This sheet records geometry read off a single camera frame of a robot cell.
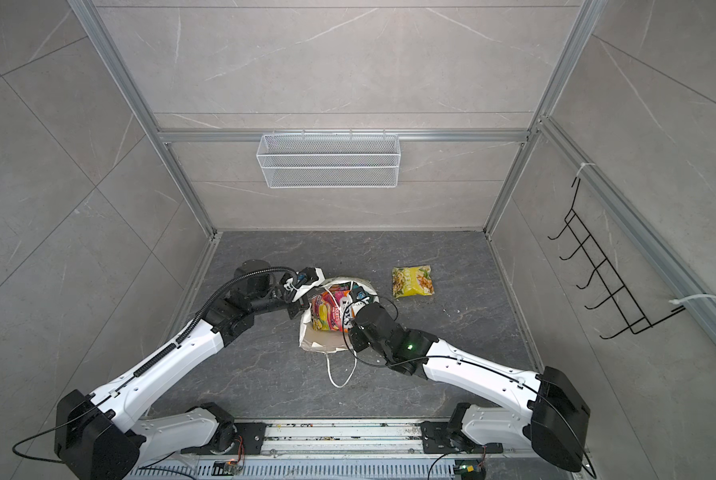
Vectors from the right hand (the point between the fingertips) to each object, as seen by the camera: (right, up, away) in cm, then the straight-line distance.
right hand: (352, 317), depth 78 cm
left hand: (-7, +11, -5) cm, 14 cm away
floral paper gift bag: (-5, -7, -1) cm, 8 cm away
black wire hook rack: (+58, +5, -19) cm, 61 cm away
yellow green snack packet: (+19, +8, +20) cm, 29 cm away
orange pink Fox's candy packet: (-7, +1, +6) cm, 9 cm away
